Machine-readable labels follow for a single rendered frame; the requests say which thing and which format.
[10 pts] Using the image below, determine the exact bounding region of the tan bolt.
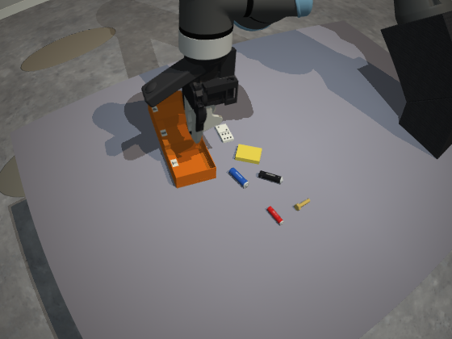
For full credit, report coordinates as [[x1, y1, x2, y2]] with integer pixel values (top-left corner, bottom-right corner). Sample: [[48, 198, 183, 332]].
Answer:
[[295, 199, 310, 211]]

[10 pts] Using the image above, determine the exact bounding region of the orange three-compartment bin rack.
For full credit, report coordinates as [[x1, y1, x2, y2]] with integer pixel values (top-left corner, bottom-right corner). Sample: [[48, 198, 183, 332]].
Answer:
[[148, 90, 216, 188]]

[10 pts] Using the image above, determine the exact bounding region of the black aa battery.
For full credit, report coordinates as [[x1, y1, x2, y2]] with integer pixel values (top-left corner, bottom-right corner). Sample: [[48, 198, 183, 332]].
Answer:
[[258, 171, 283, 183]]

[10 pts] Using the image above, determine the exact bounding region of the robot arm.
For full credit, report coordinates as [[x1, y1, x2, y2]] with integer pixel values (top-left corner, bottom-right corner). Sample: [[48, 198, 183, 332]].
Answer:
[[141, 0, 452, 107]]

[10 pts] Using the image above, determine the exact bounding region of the red battery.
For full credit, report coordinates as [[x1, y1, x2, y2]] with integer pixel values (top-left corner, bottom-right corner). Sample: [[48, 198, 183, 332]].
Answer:
[[267, 207, 284, 225]]

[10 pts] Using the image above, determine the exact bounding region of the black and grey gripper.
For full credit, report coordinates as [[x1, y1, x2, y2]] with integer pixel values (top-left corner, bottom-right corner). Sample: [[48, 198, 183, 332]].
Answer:
[[182, 47, 239, 144]]

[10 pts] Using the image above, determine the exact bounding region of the white domino tile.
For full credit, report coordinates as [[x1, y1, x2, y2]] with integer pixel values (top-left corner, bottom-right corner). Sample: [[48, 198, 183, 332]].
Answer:
[[216, 124, 234, 143]]

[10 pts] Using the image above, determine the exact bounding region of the blue aa battery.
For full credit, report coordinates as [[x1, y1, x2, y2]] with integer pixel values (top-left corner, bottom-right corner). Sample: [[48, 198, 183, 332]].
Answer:
[[229, 168, 249, 188]]

